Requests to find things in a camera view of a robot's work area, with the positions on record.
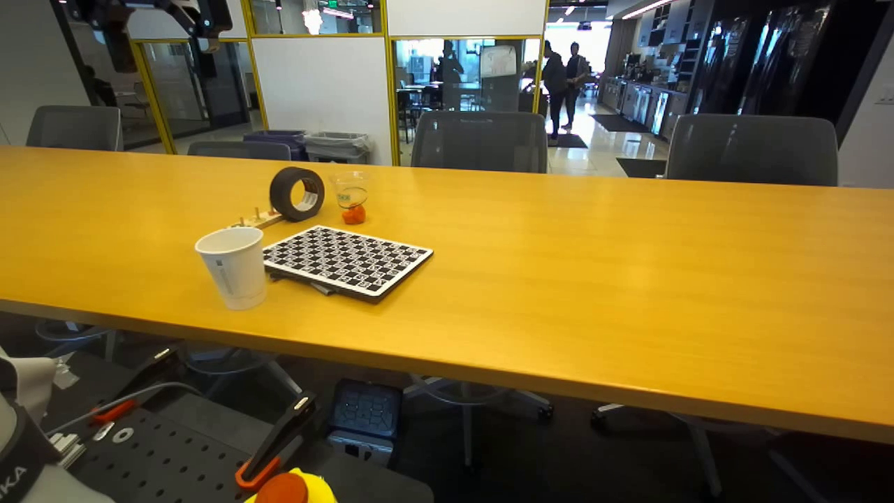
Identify blue grey floor box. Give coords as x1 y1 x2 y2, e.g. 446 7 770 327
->
326 378 404 461

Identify clear glass cup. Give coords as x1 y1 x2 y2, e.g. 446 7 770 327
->
331 170 371 229

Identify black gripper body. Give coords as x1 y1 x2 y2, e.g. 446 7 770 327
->
186 35 223 83

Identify yellow framed glass partition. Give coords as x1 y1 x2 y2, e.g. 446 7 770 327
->
115 0 554 169

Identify white paper cup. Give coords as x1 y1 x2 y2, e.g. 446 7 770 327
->
193 225 271 314

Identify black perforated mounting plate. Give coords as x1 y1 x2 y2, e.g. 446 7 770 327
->
67 389 281 503

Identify person in grey jacket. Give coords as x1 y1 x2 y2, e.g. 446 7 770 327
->
561 40 594 130

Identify black orange handled tool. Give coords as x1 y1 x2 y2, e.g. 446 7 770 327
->
232 394 318 497

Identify black tape roll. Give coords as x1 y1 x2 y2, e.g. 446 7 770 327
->
264 164 326 225

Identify yellow red emergency stop button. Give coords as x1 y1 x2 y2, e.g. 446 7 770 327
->
242 466 341 503

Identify person in dark clothes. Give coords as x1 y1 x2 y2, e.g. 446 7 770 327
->
540 40 570 141

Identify black white marker board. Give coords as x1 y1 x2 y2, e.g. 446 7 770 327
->
260 225 436 301

